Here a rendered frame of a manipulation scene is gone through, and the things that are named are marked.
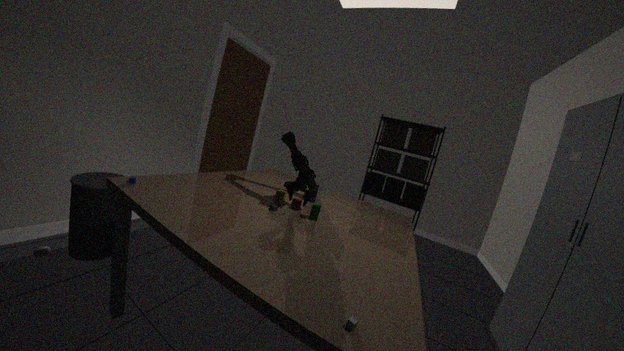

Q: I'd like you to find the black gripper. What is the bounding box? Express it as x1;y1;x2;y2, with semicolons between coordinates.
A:
284;176;317;207

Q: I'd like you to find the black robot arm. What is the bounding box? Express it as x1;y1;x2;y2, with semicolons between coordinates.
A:
281;132;318;192

